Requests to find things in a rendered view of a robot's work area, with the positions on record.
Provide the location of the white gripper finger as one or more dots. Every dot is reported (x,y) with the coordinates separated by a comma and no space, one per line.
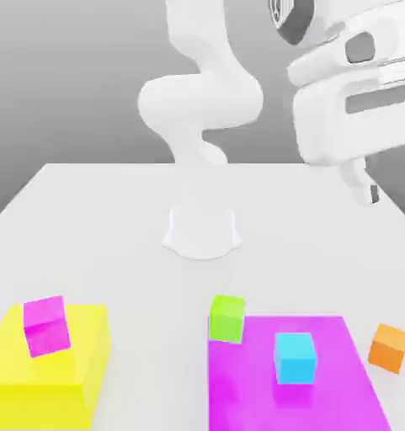
(357,183)

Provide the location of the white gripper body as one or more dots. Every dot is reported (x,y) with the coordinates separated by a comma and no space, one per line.
(323,134)

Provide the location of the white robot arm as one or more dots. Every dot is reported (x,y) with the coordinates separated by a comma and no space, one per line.
(202,101)

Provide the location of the small orange cube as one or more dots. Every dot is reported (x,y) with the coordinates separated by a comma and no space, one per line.
(389,348)

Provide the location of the small cyan cube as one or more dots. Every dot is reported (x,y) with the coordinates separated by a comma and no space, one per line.
(294,360)

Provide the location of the small green cube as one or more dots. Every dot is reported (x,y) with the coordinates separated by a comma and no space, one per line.
(226,320)

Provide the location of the small magenta cube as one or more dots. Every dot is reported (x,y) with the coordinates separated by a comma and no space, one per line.
(47,328)

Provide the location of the large magenta box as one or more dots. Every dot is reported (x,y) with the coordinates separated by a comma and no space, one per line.
(249,387)

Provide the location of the large yellow box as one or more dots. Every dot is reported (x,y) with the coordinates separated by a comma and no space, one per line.
(37,394)

